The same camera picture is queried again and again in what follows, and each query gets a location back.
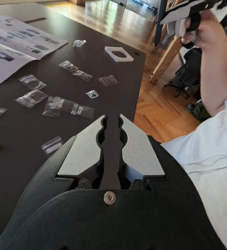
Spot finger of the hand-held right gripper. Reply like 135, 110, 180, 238
160, 0, 210, 25

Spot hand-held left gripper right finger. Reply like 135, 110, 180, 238
118, 114, 165, 182

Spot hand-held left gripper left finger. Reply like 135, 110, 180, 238
57, 115, 108, 179

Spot person's right forearm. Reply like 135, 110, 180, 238
200, 35, 227, 117

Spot dark desk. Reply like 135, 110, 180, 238
0, 2, 147, 250

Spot person's right hand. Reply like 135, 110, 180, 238
181, 9, 227, 52

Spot wooden board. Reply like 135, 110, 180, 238
149, 36, 183, 85

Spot black office chair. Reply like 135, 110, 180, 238
164, 48, 202, 99

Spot person's white shirt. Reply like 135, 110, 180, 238
160, 92, 227, 250

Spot dark green bag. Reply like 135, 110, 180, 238
187, 100, 212, 123

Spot scattered clear plastic bags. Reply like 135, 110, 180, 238
0, 40, 119, 157

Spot white printed instruction sheet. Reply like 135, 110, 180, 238
0, 15, 68, 91

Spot dark metal post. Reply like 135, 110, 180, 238
154, 0, 168, 52

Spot white foam frame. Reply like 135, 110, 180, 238
104, 46, 134, 63

